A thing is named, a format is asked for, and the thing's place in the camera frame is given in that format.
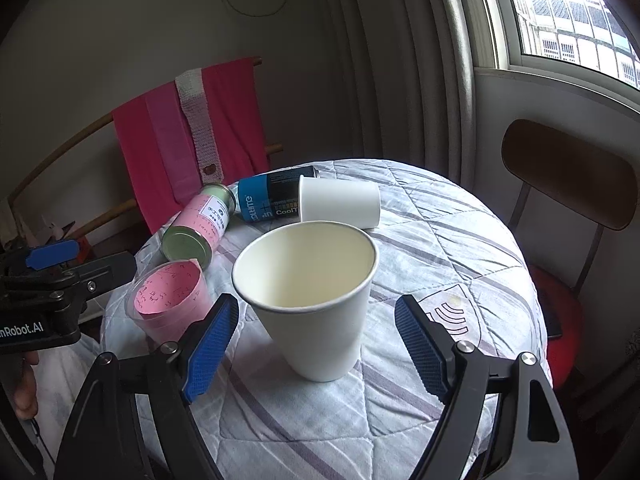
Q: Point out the blue and black can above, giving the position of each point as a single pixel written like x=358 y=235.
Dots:
x=265 y=195

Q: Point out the grey curtain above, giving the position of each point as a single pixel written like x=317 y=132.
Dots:
x=400 y=60

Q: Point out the black flat device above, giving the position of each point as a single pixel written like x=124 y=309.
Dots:
x=552 y=322

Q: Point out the green tin with pink label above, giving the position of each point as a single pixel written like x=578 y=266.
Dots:
x=205 y=215

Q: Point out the quilted white striped tablecloth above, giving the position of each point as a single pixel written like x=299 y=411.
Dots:
x=400 y=220

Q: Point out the brown wooden chair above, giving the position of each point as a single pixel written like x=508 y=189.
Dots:
x=565 y=170

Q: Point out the pink towel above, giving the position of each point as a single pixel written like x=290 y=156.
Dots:
x=230 y=110

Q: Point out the wooden towel rack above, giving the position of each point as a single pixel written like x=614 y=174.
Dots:
x=50 y=157

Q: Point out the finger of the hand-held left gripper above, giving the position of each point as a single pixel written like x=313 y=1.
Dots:
x=50 y=255
x=107 y=267

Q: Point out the person's left hand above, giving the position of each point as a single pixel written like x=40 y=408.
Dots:
x=24 y=385

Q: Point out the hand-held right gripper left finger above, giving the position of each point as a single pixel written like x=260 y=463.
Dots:
x=210 y=350

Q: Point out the window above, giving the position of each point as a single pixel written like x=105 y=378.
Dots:
x=565 y=10

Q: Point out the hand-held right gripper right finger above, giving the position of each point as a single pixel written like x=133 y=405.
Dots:
x=420 y=350

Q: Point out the pink and white knitted scarf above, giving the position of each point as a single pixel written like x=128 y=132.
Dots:
x=197 y=125

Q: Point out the red seat cushion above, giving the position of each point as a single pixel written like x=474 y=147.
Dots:
x=560 y=285

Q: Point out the white paper cup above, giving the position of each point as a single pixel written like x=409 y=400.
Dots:
x=310 y=335
x=340 y=200

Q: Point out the clear cup with pink paper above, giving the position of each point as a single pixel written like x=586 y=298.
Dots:
x=170 y=300

